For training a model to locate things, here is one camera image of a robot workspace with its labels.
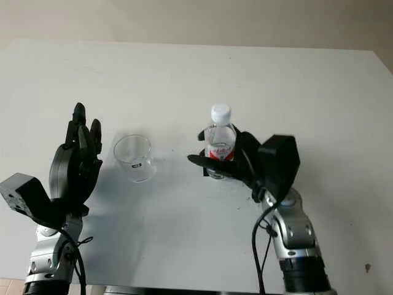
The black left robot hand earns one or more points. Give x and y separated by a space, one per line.
70 172

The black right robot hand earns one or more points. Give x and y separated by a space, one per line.
245 163

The clear water bottle red label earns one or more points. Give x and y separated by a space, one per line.
219 135

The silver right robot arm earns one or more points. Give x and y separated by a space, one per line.
298 239

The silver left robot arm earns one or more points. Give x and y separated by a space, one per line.
46 252

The dark robot torso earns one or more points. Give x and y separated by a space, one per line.
159 291

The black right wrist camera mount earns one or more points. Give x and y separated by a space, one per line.
282 163

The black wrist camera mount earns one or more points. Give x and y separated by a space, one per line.
24 196
282 163

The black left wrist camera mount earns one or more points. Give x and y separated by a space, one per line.
24 196

